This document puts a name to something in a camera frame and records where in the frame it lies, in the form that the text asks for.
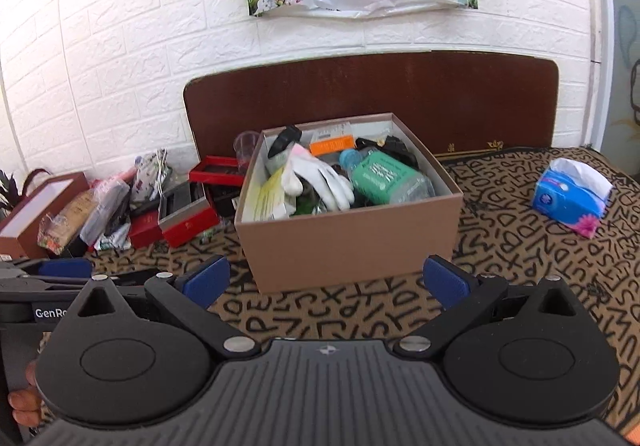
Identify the red closed box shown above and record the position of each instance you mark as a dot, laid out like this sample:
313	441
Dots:
145	233

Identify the dark leafy plant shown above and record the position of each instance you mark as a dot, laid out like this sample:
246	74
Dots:
10	186

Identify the person's left hand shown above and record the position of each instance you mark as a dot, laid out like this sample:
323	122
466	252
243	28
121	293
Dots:
22	406

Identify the yellow carton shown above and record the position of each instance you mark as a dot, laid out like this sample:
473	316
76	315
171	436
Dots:
272	198

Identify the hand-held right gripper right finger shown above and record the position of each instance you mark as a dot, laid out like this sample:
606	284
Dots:
447	281

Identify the clear plastic cup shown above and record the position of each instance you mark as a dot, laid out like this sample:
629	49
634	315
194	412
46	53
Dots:
246	148

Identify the black small item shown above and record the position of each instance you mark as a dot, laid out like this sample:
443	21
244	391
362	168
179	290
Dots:
395	148

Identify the black box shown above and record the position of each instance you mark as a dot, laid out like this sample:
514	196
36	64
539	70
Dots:
222	198

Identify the green plastic bottle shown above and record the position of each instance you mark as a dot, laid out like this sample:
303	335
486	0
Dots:
385	175

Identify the brown wooden headboard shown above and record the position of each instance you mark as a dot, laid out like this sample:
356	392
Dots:
350	85

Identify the white glove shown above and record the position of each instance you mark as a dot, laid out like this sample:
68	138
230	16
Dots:
320	175

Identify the blue tissue pack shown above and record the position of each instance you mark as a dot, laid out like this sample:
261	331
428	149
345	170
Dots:
560	196

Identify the floral fabric pouch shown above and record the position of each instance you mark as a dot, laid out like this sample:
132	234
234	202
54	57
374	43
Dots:
150	175

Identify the brown cardboard storage box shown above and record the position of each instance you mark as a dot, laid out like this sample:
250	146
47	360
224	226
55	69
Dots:
350	246

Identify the brown open gift box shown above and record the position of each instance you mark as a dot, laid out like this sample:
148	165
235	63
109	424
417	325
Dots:
17	238

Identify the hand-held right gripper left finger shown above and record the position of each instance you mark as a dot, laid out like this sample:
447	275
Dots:
207	278

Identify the red shoe box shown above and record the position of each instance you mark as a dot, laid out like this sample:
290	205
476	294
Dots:
200	170

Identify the white door frame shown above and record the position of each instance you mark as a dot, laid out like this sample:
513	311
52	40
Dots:
597	25

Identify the orange white box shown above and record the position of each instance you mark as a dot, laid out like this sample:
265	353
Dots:
332	145

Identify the pink white packet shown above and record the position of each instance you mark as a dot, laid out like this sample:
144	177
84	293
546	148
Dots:
117	178

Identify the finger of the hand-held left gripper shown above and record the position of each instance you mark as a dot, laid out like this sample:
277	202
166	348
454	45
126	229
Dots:
65	268

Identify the black oval device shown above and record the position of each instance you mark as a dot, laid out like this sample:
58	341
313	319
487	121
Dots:
285	138

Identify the green glass bottle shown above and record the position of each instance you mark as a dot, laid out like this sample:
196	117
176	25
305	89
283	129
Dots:
307	201

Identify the green white snack packet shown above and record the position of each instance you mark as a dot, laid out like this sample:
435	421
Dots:
112	241

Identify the brown snack bag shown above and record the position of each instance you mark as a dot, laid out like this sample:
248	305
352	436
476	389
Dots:
65	221

